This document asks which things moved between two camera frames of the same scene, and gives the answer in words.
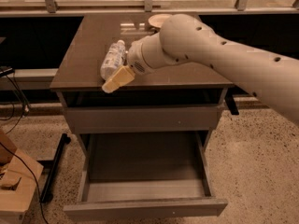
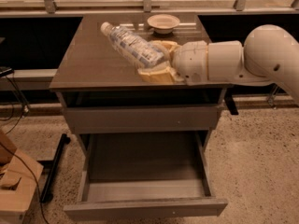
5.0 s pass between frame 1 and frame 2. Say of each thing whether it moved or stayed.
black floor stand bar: stayed
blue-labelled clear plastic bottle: moved
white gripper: moved
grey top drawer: stayed
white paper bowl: stayed
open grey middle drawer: stayed
